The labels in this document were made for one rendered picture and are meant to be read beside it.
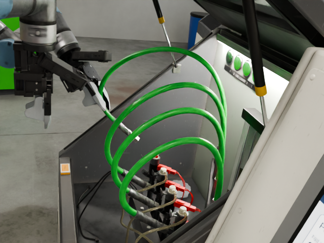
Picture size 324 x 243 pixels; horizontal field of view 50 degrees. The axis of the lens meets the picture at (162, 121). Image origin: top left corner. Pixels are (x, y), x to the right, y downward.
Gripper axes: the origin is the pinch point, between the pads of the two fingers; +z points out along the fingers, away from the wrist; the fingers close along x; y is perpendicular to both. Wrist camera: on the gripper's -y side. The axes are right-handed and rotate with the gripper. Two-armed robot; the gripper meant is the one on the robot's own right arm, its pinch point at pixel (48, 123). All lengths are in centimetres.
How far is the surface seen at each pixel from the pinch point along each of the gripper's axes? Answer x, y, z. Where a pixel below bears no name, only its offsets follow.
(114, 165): 16.0, -13.8, 2.6
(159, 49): -8.3, -28.4, -18.1
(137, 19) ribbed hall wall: -657, -174, 81
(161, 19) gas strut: -32, -35, -22
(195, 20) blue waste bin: -566, -267, 57
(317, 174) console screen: 49, -35, -16
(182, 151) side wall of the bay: -32, -51, 28
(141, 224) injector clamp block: 9.8, -24.0, 26.4
